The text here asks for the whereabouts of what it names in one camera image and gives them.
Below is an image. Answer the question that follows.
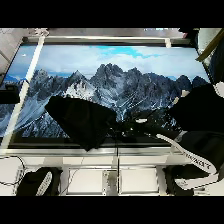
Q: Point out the black garment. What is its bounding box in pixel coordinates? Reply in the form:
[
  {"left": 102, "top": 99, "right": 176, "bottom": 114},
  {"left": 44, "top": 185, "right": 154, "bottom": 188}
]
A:
[{"left": 44, "top": 94, "right": 118, "bottom": 152}]

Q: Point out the brown clothes hanger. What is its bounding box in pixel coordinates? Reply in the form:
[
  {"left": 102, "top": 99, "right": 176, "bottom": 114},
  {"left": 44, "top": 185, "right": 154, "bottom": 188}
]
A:
[{"left": 195, "top": 29, "right": 224, "bottom": 63}]

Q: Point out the black cable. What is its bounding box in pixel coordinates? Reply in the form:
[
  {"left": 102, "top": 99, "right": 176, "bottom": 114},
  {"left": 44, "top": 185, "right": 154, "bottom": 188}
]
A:
[{"left": 0, "top": 155, "right": 27, "bottom": 187}]

